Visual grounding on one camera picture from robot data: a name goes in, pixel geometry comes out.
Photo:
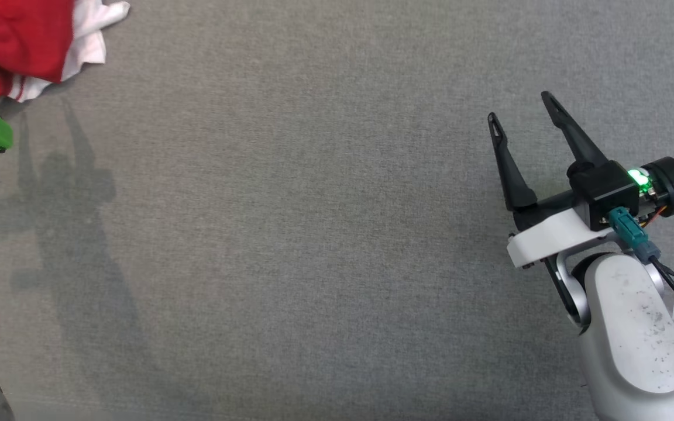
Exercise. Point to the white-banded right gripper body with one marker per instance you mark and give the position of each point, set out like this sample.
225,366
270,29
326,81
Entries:
553,237

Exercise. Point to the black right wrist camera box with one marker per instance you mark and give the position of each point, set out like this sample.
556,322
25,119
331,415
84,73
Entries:
603,193

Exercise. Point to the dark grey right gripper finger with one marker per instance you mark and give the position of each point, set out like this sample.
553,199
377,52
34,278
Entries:
509,169
577,137

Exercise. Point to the red and white polo shirt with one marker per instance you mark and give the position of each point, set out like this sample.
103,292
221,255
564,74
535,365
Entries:
27,35

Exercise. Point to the grey fabric sofa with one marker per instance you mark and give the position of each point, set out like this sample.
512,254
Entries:
313,234

